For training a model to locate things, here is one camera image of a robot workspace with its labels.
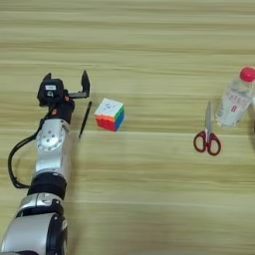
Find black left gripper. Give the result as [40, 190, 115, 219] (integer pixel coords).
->
[42, 70, 92, 124]

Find multicoloured puzzle cube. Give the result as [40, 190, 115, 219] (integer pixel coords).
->
[94, 98, 126, 132]

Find clear bottle with red cap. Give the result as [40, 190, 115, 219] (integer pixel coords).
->
[215, 66, 255, 128]

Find left gripper's black labelled box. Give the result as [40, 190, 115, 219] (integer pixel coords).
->
[37, 78, 66, 108]

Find black pen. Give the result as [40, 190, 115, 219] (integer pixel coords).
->
[78, 101, 93, 139]

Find left arm's black cable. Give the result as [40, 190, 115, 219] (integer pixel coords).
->
[7, 113, 51, 189]

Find red-handled scissors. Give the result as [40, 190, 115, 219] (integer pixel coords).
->
[193, 101, 222, 157]

